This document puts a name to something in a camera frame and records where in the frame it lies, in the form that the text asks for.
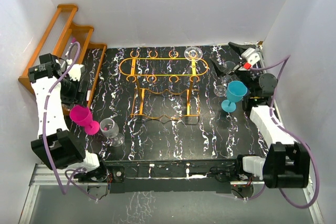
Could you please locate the gold metal wine glass rack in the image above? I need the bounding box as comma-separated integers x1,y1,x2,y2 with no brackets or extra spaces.
119,50,209,121

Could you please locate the pink plastic wine glass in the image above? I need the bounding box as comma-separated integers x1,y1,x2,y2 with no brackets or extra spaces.
69,105,100,135

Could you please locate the teal plastic wine glass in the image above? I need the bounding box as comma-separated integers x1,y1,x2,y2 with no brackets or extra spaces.
221,81,248,113

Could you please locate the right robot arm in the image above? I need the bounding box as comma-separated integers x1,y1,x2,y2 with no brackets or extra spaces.
212,42,310,188

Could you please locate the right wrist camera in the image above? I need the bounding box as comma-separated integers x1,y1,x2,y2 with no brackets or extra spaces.
241,47,260,70

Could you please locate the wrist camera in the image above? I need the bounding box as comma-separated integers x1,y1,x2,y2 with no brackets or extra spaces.
65,59,85,81
241,47,260,70

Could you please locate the pink capped marker pen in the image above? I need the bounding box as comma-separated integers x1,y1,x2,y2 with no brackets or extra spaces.
66,38,76,57

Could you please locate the clear large wine glass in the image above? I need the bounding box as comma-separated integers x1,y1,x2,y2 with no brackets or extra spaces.
183,46,203,90

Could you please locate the red white small box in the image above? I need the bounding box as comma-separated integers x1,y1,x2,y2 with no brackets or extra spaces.
86,90,91,101

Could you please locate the clear champagne flute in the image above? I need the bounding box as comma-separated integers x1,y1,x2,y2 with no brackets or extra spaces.
214,61,236,97

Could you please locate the clear short wine glass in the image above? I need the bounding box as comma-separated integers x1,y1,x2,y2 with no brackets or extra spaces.
100,118,124,147

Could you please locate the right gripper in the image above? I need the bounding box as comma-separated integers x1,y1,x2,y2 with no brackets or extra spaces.
211,41,258,95

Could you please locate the aluminium base frame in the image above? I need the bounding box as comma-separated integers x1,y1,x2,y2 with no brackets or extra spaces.
19,165,324,223

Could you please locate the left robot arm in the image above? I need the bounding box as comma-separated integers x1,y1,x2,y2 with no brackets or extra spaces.
28,54,109,182

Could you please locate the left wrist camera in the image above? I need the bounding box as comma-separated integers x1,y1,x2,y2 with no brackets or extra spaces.
65,59,85,81

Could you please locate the orange wooden stepped shelf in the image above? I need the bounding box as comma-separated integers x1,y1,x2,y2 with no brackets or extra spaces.
18,4,107,107

